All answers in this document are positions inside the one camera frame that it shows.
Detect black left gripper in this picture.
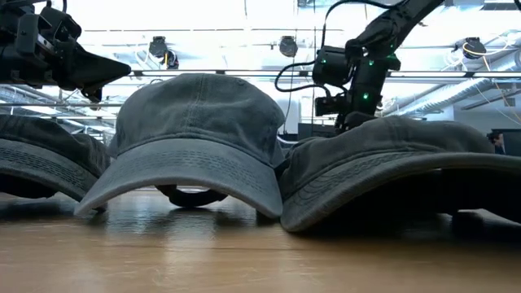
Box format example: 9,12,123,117
0,0,133,104

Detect charcoal baseball cap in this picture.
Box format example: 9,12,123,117
278,115,521,234

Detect black baseball cap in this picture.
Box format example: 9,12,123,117
0,113,112,203

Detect light grey baseball cap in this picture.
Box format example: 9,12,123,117
72,72,287,220

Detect overhead light bar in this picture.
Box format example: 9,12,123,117
129,68,521,79

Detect person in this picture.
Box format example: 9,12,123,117
486,130,506,155

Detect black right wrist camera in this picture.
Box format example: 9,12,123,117
314,94,348,118

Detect black ceiling cord reel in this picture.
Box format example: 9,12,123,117
462,36,488,61
278,35,300,59
148,35,180,70

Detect silver ventilation duct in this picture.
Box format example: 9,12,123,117
382,52,521,119

